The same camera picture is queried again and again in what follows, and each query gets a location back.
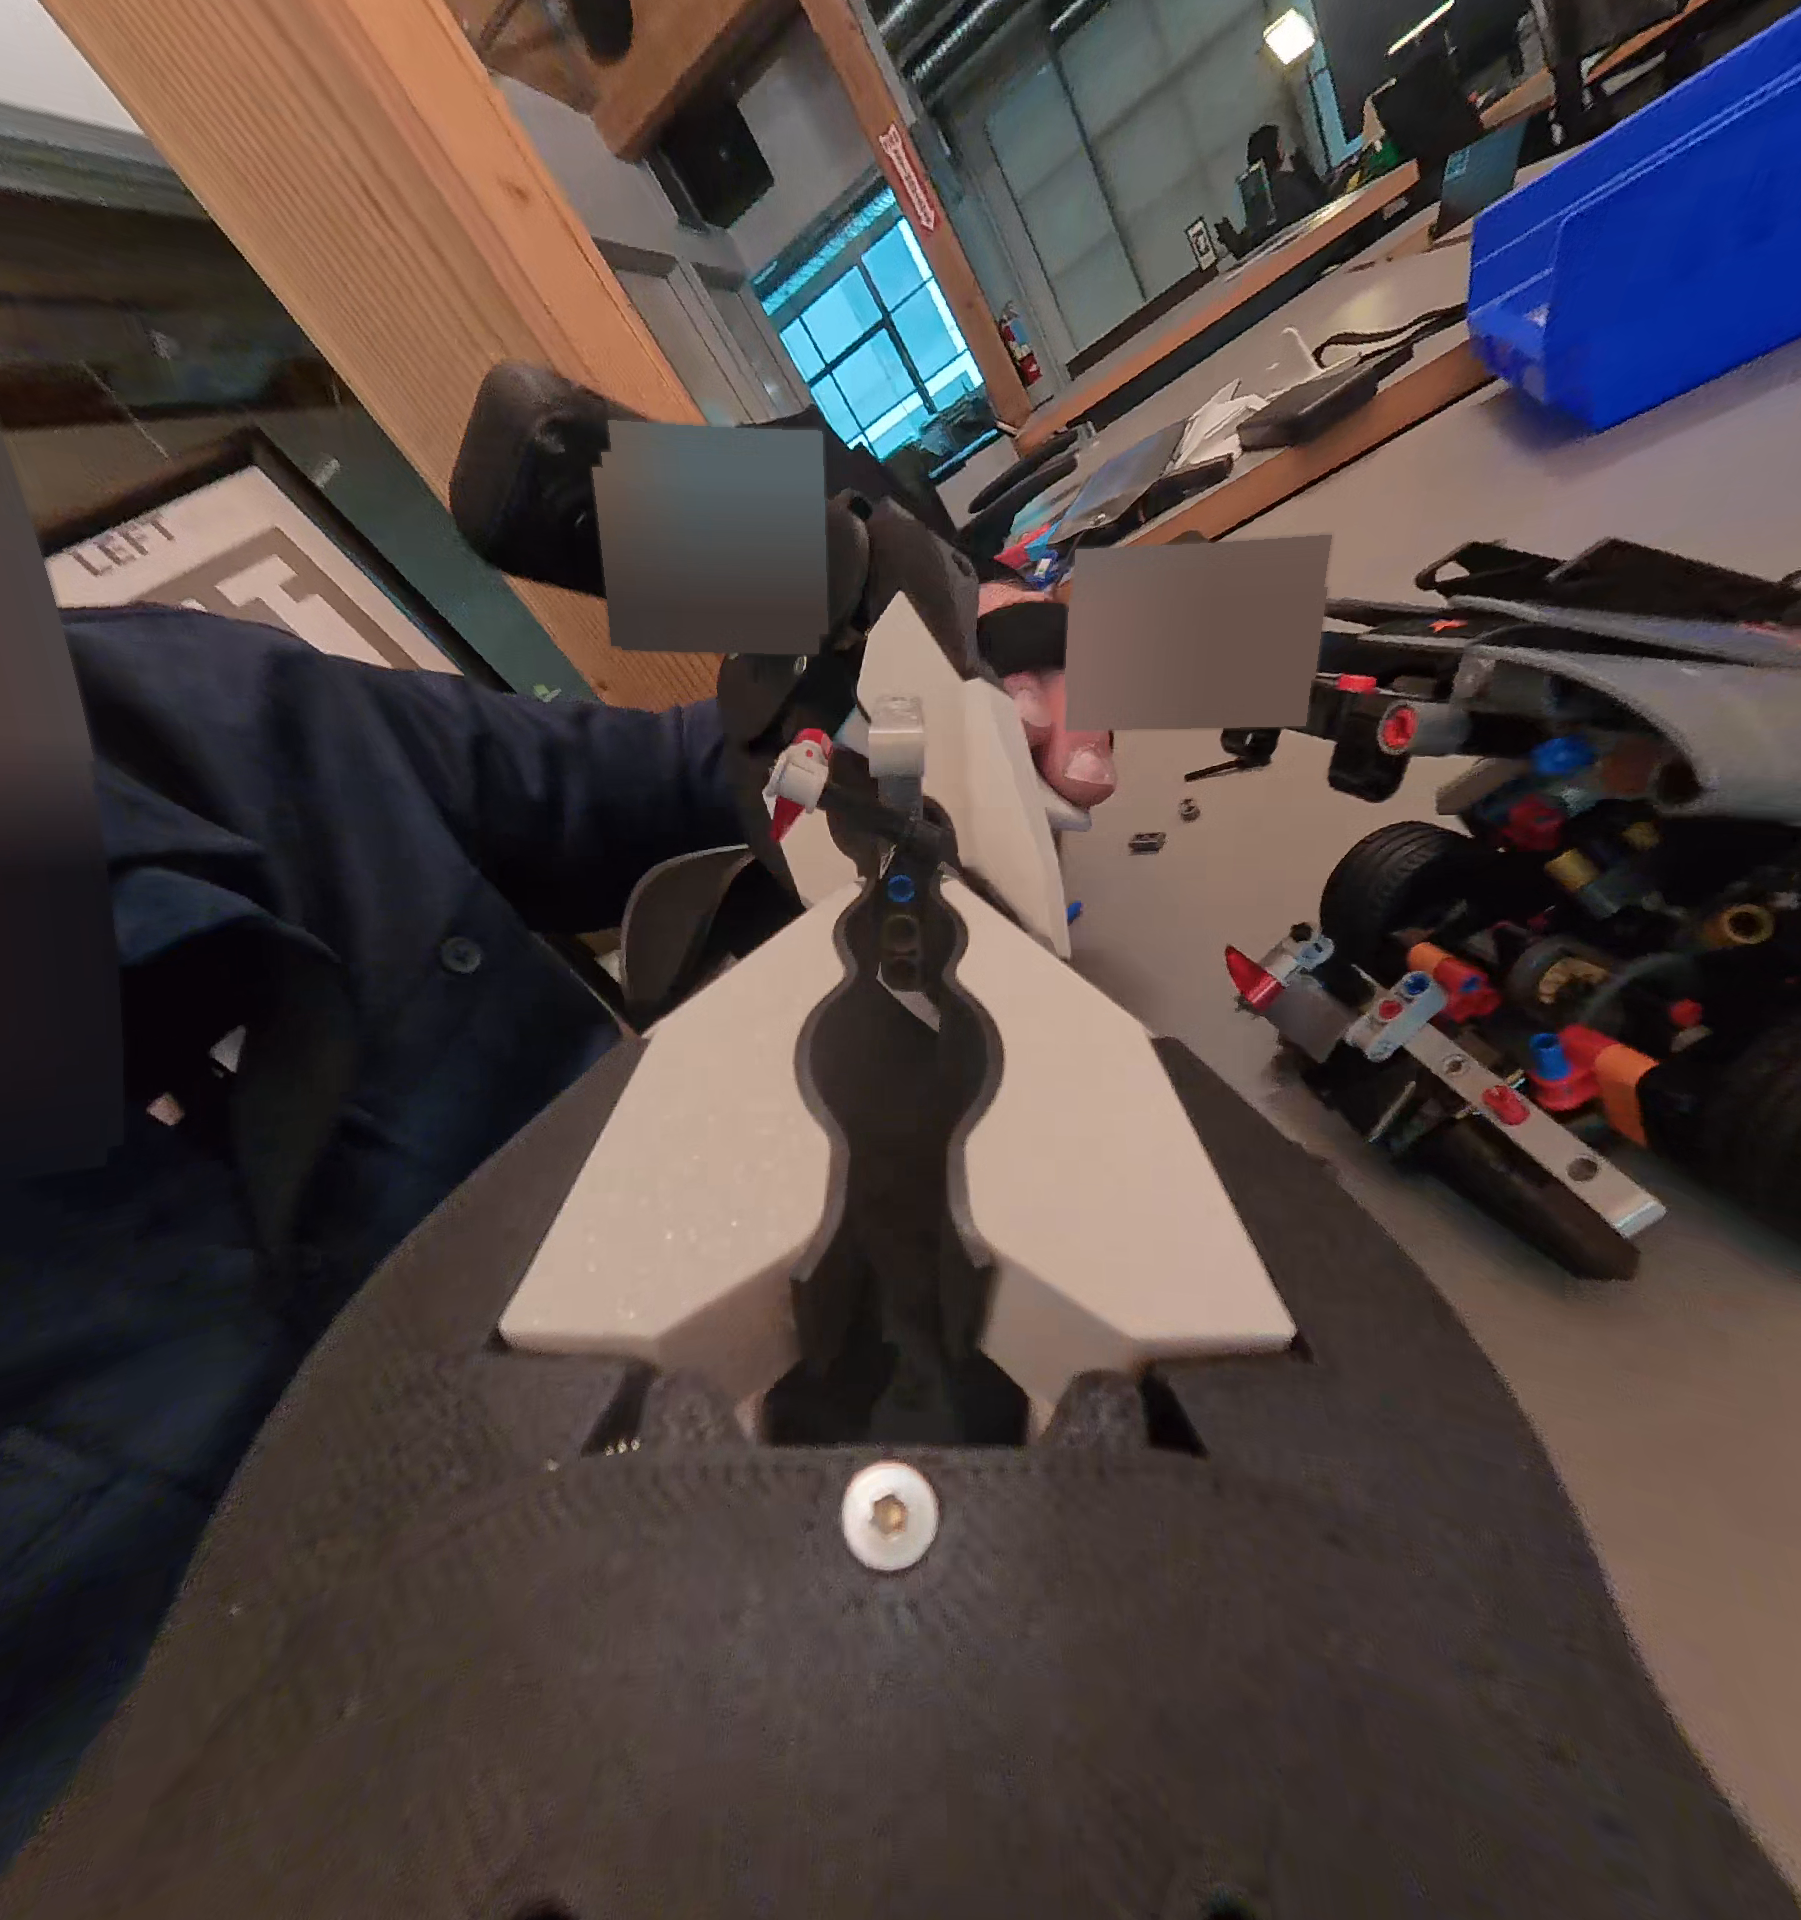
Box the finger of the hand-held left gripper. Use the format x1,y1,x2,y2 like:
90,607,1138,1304
855,588,1095,834
777,704,1076,964

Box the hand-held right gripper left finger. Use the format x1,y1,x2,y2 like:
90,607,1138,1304
494,881,906,1444

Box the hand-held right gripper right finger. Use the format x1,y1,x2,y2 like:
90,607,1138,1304
900,878,1301,1444

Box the grey lego lever assembly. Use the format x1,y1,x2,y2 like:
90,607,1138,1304
762,694,950,1038

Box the black grey lego car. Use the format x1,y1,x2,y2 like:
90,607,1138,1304
1227,537,1801,1284

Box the person's left forearm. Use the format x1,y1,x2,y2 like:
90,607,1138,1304
66,607,765,976

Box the person's left hand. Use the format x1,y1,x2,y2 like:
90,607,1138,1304
1001,668,1122,826

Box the paned window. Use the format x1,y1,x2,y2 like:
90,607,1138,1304
751,216,994,460

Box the black chair armrest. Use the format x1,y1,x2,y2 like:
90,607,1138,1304
619,843,759,1038

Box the dark folders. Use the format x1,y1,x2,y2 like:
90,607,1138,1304
1043,419,1237,531

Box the person's torso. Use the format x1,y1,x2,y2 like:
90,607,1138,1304
0,751,655,1920

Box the white papers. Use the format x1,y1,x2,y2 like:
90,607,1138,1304
1182,375,1293,470

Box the red hanging sign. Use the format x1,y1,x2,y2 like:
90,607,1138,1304
876,125,944,239

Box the black pouch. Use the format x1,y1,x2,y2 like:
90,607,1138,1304
1237,299,1468,453

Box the framed white poster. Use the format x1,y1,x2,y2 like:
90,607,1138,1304
41,427,571,706

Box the wooden pillar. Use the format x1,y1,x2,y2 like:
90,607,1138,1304
37,0,715,706

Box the blue plastic bin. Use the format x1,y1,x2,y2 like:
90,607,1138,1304
1466,0,1801,437

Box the black wall speaker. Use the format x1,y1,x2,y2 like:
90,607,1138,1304
646,93,777,230

